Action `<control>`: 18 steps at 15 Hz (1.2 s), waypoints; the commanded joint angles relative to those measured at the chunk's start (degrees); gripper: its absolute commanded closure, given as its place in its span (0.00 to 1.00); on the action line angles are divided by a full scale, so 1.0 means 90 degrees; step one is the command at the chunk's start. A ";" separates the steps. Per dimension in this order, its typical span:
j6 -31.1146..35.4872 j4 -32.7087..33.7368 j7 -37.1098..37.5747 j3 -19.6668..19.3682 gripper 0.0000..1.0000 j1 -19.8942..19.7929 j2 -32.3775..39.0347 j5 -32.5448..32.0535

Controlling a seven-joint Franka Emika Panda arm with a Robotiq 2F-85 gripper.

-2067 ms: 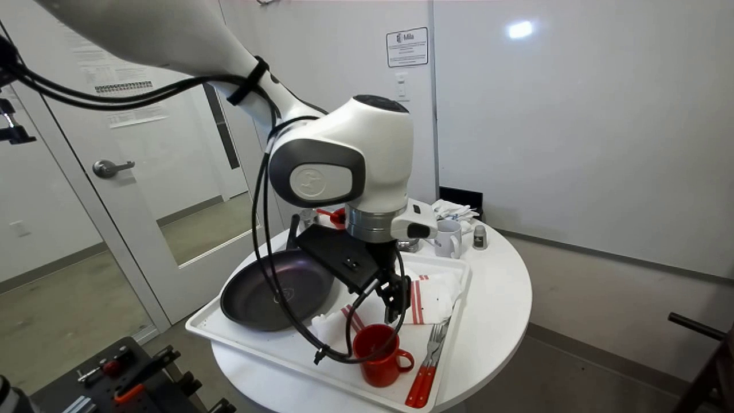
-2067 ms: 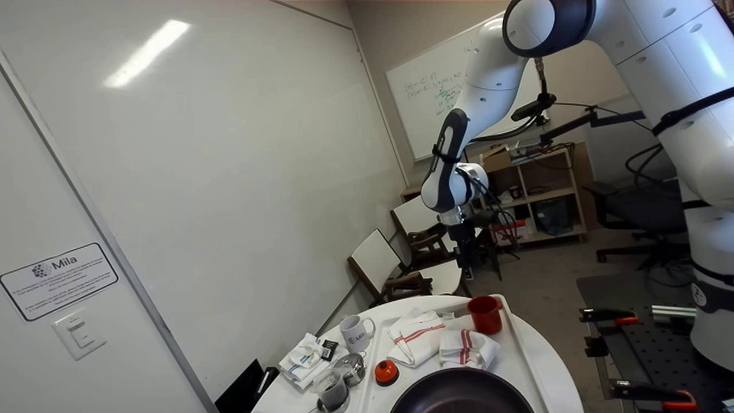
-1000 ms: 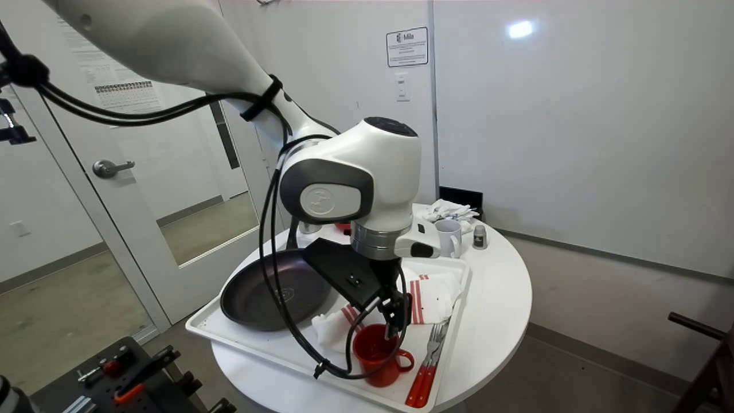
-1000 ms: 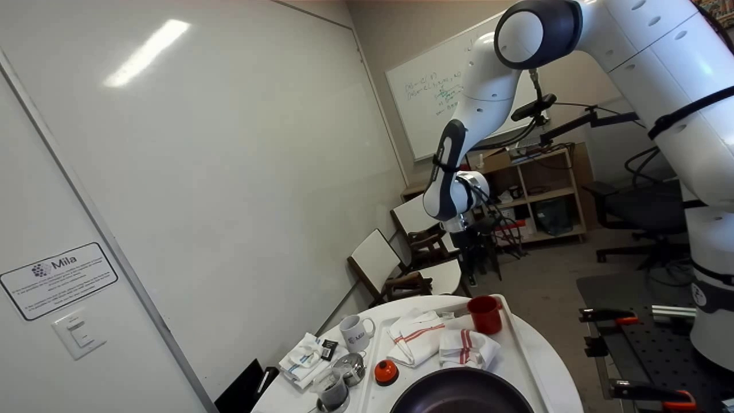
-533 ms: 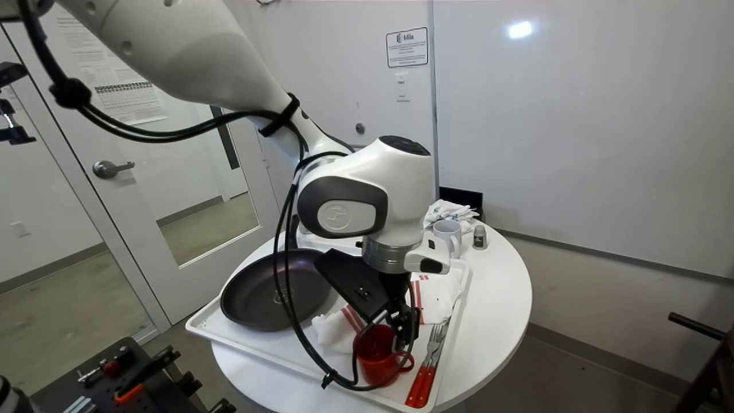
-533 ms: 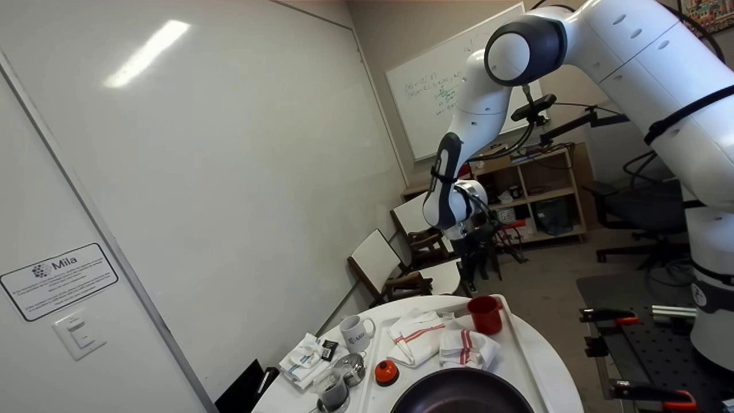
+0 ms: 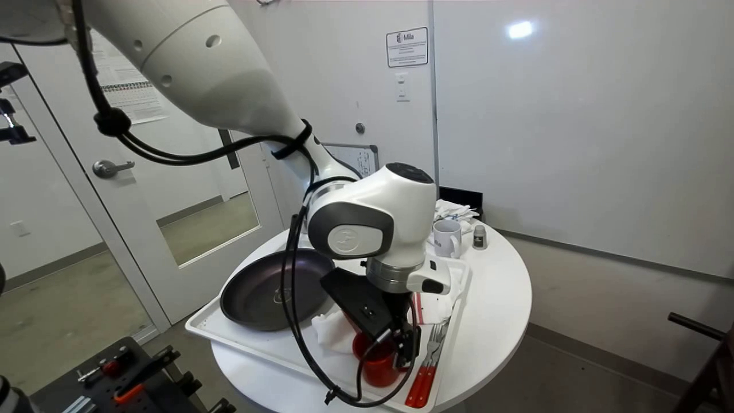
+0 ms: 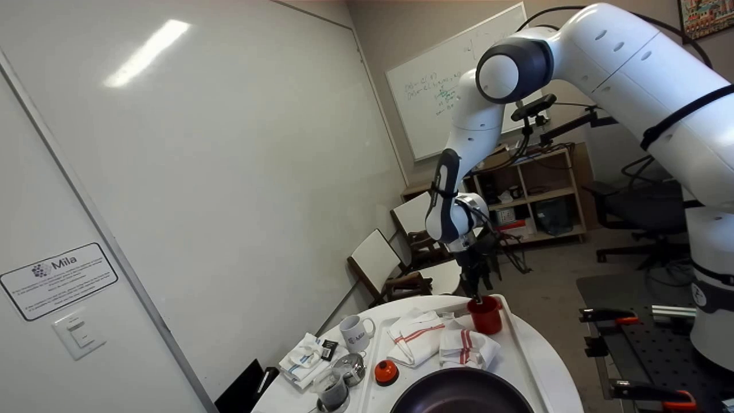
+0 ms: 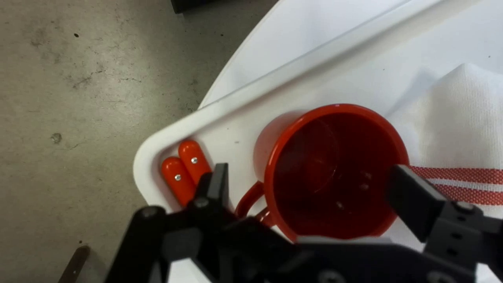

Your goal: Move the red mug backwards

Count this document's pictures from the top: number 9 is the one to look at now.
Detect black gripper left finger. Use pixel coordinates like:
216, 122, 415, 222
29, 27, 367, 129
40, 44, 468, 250
130, 162, 238, 249

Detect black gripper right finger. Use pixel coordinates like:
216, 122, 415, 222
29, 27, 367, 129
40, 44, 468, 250
385, 164, 503, 276

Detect red mug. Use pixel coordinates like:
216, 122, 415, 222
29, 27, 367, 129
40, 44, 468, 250
234, 103, 411, 244

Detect white towel red stripes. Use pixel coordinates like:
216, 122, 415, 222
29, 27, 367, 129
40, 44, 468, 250
389, 62, 503, 283

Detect white plastic tray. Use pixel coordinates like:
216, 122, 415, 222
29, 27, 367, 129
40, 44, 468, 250
132, 0, 503, 283

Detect orange handled steel cutlery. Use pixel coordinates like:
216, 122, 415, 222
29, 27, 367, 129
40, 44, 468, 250
158, 156, 198, 210
177, 139, 213, 186

